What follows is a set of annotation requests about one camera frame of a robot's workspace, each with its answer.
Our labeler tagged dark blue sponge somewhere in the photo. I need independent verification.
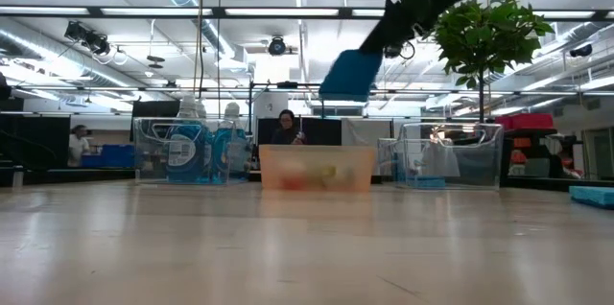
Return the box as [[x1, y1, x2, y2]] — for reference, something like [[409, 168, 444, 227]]
[[318, 48, 384, 104], [391, 151, 405, 185]]

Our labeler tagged green dish brush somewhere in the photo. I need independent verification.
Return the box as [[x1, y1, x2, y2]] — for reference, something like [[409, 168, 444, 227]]
[[316, 163, 354, 190]]

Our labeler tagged light blue sponge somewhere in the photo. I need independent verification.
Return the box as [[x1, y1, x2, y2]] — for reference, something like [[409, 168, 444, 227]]
[[405, 175, 448, 190], [568, 184, 614, 211]]

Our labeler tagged red dish brush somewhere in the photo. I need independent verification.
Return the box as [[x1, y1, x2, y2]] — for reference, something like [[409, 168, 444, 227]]
[[276, 159, 312, 192]]

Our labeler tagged blue dish soap bottle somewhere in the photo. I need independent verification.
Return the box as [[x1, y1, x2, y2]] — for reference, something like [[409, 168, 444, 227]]
[[210, 101, 251, 183], [165, 95, 211, 184]]

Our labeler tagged green potted plant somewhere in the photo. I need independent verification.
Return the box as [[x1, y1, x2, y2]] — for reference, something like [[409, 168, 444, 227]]
[[428, 0, 556, 125]]

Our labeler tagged white hanging cloth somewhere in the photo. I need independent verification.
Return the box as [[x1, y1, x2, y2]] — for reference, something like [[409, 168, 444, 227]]
[[341, 117, 395, 149]]

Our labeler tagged black round ceiling device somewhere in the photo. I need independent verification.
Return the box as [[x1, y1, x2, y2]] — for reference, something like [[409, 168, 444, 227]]
[[267, 35, 288, 58]]

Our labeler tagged wide black screen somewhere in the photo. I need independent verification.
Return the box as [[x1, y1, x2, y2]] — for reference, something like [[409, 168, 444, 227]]
[[256, 116, 343, 147]]

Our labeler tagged seated person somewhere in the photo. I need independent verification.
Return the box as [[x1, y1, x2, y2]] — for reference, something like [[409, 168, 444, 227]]
[[271, 108, 309, 147]]

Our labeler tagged orange plastic bin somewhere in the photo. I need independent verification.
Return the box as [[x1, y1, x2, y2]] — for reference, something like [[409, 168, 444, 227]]
[[258, 144, 378, 195]]

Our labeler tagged red box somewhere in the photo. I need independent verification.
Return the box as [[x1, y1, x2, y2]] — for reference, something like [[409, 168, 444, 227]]
[[493, 112, 555, 131]]

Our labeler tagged clear plastic bin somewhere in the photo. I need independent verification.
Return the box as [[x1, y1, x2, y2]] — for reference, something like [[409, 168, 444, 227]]
[[376, 121, 506, 192], [132, 116, 251, 187]]

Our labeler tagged black monitor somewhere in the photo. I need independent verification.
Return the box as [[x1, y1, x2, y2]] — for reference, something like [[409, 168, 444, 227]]
[[130, 99, 181, 119]]

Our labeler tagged black ceiling spotlight cluster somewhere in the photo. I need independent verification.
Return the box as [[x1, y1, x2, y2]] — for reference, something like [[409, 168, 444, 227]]
[[63, 20, 112, 57]]

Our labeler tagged blue storage crate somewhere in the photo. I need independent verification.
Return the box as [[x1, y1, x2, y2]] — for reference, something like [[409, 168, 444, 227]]
[[80, 144, 136, 169]]

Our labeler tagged person in white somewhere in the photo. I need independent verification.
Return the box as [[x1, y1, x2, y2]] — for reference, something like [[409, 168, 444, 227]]
[[66, 124, 92, 168]]

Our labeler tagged black partition panel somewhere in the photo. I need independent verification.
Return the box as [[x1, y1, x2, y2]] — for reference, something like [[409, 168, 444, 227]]
[[0, 112, 72, 172]]

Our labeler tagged black ceiling camera with cable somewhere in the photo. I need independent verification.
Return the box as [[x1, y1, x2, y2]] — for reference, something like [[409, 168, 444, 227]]
[[382, 39, 416, 60]]

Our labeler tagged black tube frame stand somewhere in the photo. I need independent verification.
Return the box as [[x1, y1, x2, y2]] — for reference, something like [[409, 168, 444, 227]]
[[248, 80, 327, 120]]

